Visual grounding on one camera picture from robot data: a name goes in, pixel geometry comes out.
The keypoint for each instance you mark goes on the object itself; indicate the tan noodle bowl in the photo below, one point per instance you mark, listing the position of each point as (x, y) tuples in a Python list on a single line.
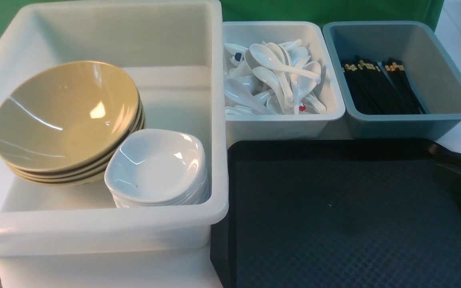
[(66, 116)]

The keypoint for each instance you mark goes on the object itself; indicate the large white plastic tub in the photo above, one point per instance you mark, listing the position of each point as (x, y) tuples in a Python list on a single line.
[(173, 50)]

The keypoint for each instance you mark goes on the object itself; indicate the black chopstick gold tip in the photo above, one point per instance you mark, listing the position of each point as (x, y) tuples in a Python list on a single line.
[(378, 89)]

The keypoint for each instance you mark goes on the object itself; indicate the white ceramic soup spoon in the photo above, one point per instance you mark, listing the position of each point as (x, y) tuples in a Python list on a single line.
[(266, 58)]

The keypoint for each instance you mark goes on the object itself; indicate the white spoon right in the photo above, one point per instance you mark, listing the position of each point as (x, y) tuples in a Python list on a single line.
[(302, 85)]

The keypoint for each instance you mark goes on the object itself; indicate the top stacked white dish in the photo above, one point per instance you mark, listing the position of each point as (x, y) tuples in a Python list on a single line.
[(202, 176)]

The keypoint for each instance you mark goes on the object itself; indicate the black chopsticks bundle right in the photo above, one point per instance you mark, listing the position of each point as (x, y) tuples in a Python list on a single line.
[(399, 77)]

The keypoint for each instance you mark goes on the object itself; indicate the black chopsticks bundle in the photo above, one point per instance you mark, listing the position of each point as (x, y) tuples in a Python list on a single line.
[(348, 68), (399, 77)]

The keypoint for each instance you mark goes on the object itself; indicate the white spoon centre top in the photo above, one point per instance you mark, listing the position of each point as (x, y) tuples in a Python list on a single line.
[(284, 83)]

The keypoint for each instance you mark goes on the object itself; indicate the white spoon middle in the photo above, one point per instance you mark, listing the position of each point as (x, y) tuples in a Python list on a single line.
[(270, 79)]

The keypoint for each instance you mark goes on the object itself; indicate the black chopsticks bundle left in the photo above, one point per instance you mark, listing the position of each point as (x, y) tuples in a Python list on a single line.
[(348, 68)]

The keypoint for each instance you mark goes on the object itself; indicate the top stacked tan bowl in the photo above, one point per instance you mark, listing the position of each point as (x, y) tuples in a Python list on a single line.
[(138, 123)]

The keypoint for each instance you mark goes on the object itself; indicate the lower stacked white dishes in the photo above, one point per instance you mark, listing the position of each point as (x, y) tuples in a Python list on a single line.
[(199, 196)]

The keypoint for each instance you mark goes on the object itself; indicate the grey-blue plastic bin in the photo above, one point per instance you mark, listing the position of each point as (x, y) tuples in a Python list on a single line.
[(433, 76)]

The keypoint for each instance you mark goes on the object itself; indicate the white spoon lower left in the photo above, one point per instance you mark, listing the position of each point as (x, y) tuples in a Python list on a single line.
[(237, 92)]

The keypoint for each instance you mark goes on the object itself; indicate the white square sauce dish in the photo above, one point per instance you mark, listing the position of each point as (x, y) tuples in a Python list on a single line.
[(154, 165)]

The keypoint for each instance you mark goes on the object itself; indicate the black plastic tray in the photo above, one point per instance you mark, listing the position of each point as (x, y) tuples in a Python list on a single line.
[(356, 213)]

